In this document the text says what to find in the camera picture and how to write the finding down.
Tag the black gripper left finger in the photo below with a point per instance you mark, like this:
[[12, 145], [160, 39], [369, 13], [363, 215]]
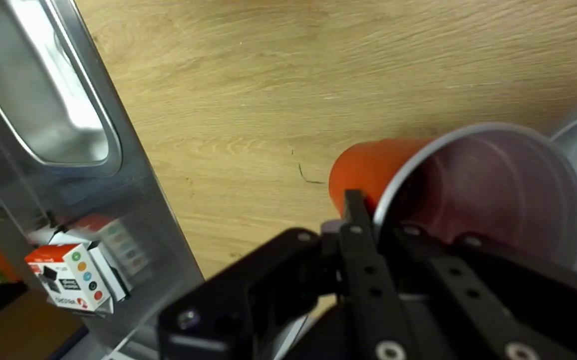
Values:
[[367, 280]]

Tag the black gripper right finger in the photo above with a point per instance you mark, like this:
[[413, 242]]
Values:
[[499, 292]]

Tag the red plastic cup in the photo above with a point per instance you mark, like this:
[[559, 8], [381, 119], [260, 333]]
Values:
[[487, 181]]

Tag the stainless steel sink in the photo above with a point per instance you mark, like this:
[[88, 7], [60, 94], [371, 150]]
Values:
[[120, 187]]

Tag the white orange cardboard box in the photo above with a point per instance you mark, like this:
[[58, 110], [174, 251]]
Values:
[[78, 276]]

